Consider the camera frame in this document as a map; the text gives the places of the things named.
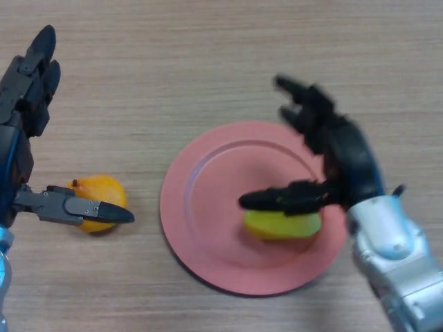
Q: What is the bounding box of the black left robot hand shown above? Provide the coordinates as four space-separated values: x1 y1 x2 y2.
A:
0 24 135 228

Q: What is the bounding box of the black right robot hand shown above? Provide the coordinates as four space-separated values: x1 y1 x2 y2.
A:
238 74 387 217

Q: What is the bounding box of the yellow starfruit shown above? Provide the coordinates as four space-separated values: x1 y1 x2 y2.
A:
243 208 321 242

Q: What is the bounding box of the pink round plate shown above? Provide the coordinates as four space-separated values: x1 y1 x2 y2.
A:
159 120 349 297

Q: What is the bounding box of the orange pear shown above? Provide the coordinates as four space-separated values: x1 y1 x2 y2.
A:
66 174 128 234

